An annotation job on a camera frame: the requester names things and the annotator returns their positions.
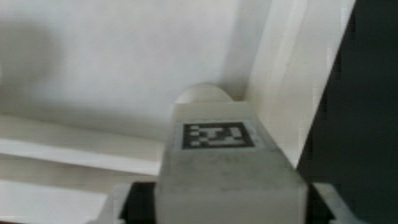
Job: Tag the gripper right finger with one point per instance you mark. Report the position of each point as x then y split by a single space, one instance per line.
328 208

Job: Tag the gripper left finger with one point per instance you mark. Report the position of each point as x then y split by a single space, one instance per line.
129 207

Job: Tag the white square table top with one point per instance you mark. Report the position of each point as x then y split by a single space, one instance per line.
104 60

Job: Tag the white table leg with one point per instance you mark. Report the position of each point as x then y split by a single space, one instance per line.
228 182

